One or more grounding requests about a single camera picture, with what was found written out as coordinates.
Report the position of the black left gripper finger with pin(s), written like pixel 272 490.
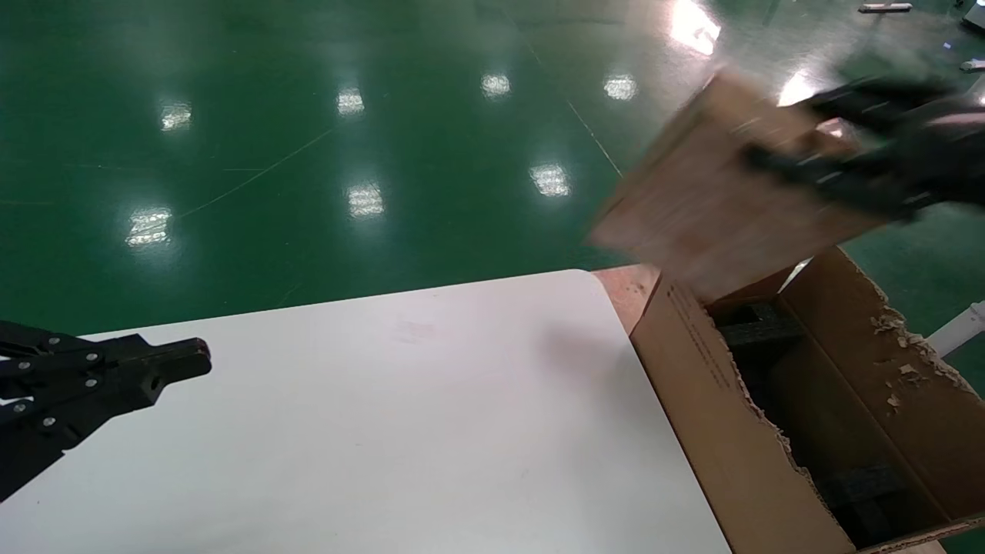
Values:
pixel 92 404
pixel 77 358

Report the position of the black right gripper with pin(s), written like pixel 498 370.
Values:
pixel 946 154

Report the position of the thin cardboard box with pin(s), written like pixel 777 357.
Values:
pixel 692 208

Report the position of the big open cardboard box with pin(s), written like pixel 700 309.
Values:
pixel 716 431

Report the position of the grey flat bar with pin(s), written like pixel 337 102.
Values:
pixel 885 8

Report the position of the small grey floor object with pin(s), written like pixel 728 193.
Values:
pixel 973 65

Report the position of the white machine part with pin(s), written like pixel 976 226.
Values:
pixel 976 14

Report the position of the black foam block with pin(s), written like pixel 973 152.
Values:
pixel 869 500
pixel 762 331

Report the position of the wooden base board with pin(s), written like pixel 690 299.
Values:
pixel 627 296

